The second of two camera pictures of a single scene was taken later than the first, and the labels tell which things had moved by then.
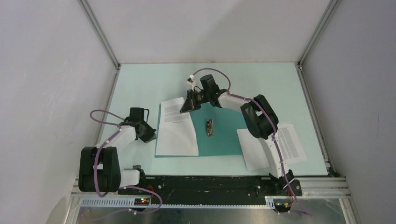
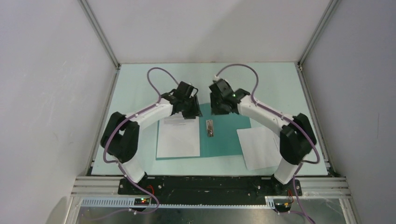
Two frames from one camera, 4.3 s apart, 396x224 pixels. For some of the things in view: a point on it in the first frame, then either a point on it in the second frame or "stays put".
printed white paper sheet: [177, 134] stays put
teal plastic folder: [216, 129] stays put
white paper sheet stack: [254, 155] stays put
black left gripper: [151, 135] -> [195, 111]
